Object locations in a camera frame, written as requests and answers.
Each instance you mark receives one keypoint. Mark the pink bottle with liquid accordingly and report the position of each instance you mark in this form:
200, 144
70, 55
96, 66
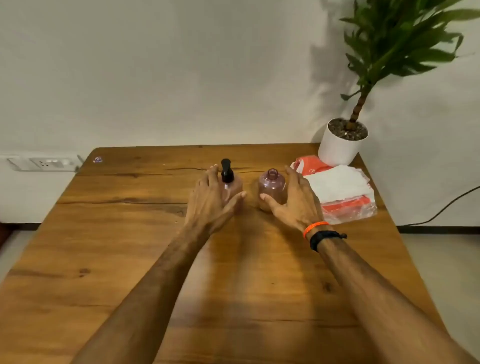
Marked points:
272, 185

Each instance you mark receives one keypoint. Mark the person's left hand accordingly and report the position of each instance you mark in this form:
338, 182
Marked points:
204, 204

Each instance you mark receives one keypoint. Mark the person's left forearm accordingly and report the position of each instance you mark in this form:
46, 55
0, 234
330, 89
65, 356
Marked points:
150, 300

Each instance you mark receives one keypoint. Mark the stack of white tissues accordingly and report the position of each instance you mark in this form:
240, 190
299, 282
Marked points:
337, 183

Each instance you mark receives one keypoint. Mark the green potted plant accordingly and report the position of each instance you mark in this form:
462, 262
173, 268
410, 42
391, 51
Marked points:
390, 37

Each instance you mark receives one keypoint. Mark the white plant pot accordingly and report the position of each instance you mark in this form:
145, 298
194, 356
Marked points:
337, 150

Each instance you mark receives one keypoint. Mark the person's right hand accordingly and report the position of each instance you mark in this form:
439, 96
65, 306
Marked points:
300, 206

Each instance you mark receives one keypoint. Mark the person's right forearm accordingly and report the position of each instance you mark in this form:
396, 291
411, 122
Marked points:
375, 307

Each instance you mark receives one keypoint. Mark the black braided wristband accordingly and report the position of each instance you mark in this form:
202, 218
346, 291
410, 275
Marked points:
324, 236

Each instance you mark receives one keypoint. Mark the white wall socket plate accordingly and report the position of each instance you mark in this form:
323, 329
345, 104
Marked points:
52, 163

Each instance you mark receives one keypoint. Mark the orange white plastic tissue pack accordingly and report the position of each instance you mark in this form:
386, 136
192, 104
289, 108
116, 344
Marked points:
348, 212

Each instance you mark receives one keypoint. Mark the pink plastic bottle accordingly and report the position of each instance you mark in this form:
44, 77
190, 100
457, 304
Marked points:
232, 187

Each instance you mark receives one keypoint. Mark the orange thread wristband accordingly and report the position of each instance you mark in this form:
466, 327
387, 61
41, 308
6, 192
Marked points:
315, 226

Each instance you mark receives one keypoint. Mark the small sticker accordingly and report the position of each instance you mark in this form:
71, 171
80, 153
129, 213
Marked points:
98, 159

